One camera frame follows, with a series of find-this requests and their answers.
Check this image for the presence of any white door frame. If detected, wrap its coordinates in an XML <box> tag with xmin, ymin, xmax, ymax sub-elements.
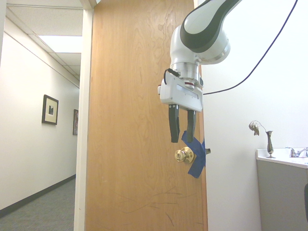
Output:
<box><xmin>73</xmin><ymin>0</ymin><xmax>102</xmax><ymax>231</ymax></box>

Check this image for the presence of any chrome sink faucet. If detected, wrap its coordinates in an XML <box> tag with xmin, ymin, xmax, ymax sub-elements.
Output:
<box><xmin>285</xmin><ymin>147</ymin><xmax>308</xmax><ymax>158</ymax></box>

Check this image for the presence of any dried wilted flower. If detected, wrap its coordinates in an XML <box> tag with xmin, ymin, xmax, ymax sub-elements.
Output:
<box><xmin>249</xmin><ymin>120</ymin><xmax>267</xmax><ymax>136</ymax></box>

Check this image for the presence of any brass door knob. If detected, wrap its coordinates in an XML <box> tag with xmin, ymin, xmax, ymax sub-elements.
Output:
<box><xmin>174</xmin><ymin>146</ymin><xmax>195</xmax><ymax>165</ymax></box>

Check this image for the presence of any blue painter tape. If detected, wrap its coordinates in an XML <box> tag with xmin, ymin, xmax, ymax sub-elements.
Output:
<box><xmin>181</xmin><ymin>130</ymin><xmax>207</xmax><ymax>179</ymax></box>

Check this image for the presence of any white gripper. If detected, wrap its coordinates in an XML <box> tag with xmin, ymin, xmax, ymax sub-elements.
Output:
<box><xmin>157</xmin><ymin>68</ymin><xmax>205</xmax><ymax>143</ymax></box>

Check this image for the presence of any large black framed picture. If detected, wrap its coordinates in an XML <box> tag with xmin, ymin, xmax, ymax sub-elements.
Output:
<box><xmin>41</xmin><ymin>94</ymin><xmax>59</xmax><ymax>126</ymax></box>

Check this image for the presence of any silver metal vase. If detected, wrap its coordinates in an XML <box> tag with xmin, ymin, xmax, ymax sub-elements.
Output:
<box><xmin>266</xmin><ymin>130</ymin><xmax>276</xmax><ymax>159</ymax></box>

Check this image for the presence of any wooden door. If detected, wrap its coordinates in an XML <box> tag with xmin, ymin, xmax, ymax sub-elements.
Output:
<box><xmin>84</xmin><ymin>0</ymin><xmax>209</xmax><ymax>231</ymax></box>

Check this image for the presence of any small dark framed picture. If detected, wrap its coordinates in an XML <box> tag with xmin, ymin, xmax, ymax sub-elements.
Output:
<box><xmin>73</xmin><ymin>109</ymin><xmax>79</xmax><ymax>136</ymax></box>

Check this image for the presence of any black cable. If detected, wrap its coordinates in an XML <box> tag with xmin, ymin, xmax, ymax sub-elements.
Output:
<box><xmin>203</xmin><ymin>0</ymin><xmax>299</xmax><ymax>95</ymax></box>

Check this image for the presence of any grey vanity cabinet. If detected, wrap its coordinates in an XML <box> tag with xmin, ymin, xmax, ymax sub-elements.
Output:
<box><xmin>256</xmin><ymin>148</ymin><xmax>308</xmax><ymax>231</ymax></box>

